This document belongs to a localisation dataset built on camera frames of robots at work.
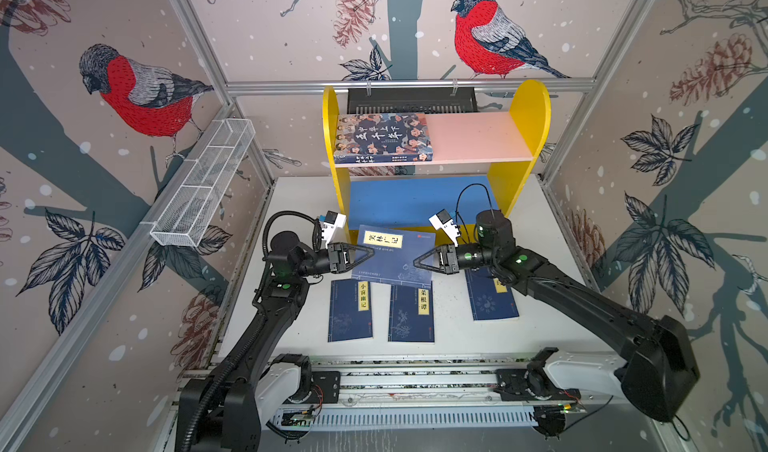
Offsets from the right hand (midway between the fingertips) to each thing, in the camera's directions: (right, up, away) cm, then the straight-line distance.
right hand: (414, 269), depth 68 cm
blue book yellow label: (-4, +4, +1) cm, 6 cm away
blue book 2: (+1, -17, +18) cm, 25 cm away
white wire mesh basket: (-56, +12, +4) cm, 57 cm away
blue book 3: (+25, -14, +20) cm, 35 cm away
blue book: (-18, -18, +18) cm, 31 cm away
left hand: (-10, +2, -1) cm, 11 cm away
